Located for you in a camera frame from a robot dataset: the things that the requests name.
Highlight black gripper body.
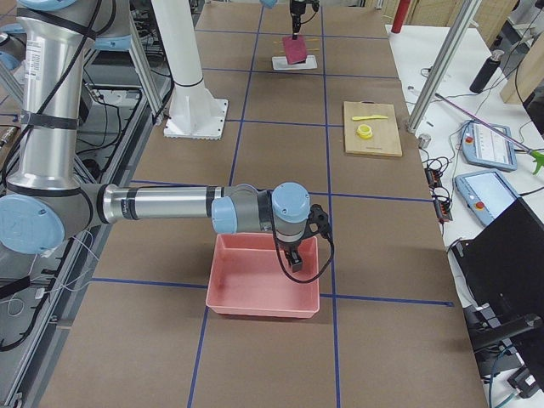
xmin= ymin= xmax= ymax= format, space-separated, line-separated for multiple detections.
xmin=281 ymin=241 xmax=302 ymax=262
xmin=289 ymin=0 xmax=306 ymax=19

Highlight pink cloth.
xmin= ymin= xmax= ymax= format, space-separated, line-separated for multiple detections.
xmin=282 ymin=39 xmax=308 ymax=65

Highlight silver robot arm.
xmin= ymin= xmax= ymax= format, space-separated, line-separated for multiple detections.
xmin=1 ymin=1 xmax=310 ymax=271

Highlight black water bottle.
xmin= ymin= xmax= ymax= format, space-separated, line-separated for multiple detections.
xmin=469 ymin=49 xmax=504 ymax=94

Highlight wooden chopstick beside tray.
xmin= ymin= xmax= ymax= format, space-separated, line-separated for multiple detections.
xmin=273 ymin=36 xmax=320 ymax=44

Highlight white rectangular tray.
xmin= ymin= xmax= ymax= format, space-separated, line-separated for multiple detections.
xmin=271 ymin=54 xmax=318 ymax=71

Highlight pink plastic bin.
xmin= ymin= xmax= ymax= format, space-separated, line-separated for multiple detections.
xmin=206 ymin=233 xmax=320 ymax=319

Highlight red cylinder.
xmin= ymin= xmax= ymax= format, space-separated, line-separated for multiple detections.
xmin=391 ymin=0 xmax=411 ymax=34

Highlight yellow plastic knife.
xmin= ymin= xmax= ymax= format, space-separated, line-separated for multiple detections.
xmin=351 ymin=114 xmax=388 ymax=122

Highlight yellow lemon slices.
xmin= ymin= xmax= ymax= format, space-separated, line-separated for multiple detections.
xmin=356 ymin=124 xmax=373 ymax=139

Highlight wooden cutting board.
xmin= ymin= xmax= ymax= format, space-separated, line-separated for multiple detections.
xmin=343 ymin=101 xmax=403 ymax=157

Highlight near blue teach pendant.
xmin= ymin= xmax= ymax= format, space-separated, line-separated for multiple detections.
xmin=454 ymin=169 xmax=520 ymax=226

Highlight blue teach pendant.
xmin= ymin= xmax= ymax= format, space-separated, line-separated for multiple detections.
xmin=461 ymin=121 xmax=518 ymax=172
xmin=454 ymin=169 xmax=520 ymax=226

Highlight black monitor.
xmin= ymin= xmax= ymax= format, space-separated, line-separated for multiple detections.
xmin=452 ymin=198 xmax=543 ymax=320

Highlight far blue teach pendant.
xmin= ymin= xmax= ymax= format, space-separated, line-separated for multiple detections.
xmin=461 ymin=121 xmax=518 ymax=172

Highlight reacher grabber tool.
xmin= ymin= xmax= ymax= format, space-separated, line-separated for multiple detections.
xmin=434 ymin=93 xmax=544 ymax=175

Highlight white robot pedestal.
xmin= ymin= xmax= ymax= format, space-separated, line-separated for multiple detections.
xmin=152 ymin=0 xmax=229 ymax=140

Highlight aluminium frame post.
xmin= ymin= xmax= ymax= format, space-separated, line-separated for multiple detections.
xmin=406 ymin=0 xmax=482 ymax=133

